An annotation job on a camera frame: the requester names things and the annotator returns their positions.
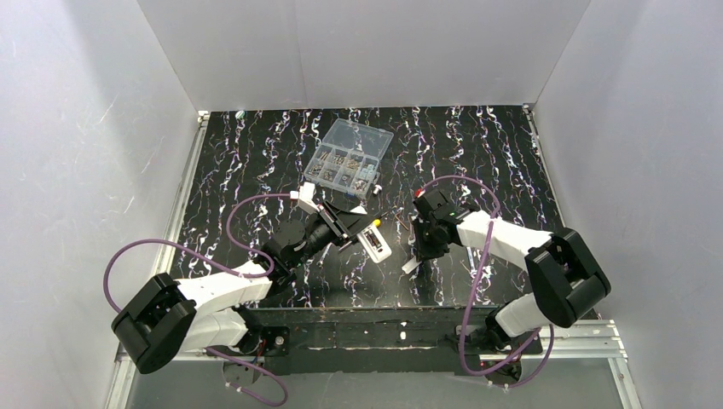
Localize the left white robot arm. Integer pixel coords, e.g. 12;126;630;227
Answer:
111;202;380;374

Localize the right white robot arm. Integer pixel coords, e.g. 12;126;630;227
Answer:
413;190;611;343

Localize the copper hex key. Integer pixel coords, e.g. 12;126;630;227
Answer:
394;212;409;231

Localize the clear plastic screw organizer box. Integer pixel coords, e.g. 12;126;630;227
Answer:
304;118;393;199

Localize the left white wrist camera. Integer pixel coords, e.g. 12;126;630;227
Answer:
289;181;319;215

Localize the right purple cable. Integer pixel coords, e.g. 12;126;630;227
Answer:
420;175;556;389

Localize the purple cable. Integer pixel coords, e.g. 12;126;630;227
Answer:
420;175;556;389
102;193;304;407

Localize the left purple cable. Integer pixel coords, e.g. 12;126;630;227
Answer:
102;193;304;407

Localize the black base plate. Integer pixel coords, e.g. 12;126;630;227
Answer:
221;307;526;376

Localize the aluminium rail frame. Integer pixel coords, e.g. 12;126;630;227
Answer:
115;110;642;409

